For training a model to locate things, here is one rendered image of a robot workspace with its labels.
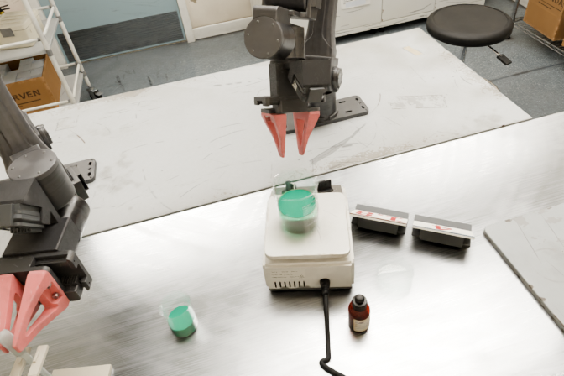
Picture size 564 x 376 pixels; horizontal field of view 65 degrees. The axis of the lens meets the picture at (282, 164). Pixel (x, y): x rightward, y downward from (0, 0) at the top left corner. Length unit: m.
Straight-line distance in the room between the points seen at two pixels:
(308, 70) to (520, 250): 0.42
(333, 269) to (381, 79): 0.61
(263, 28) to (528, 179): 0.54
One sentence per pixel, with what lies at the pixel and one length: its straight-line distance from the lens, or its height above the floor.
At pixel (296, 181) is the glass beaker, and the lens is 0.64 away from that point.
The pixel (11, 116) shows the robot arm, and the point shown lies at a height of 1.18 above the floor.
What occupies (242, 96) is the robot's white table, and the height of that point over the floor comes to 0.90.
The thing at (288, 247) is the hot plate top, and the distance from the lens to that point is 0.63.
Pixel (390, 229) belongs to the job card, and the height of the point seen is 0.91.
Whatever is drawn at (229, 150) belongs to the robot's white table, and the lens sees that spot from 0.94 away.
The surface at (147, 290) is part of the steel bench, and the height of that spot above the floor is 0.90.
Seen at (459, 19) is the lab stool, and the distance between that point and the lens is 2.08.
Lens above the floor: 1.48
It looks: 41 degrees down
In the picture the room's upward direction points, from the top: 7 degrees counter-clockwise
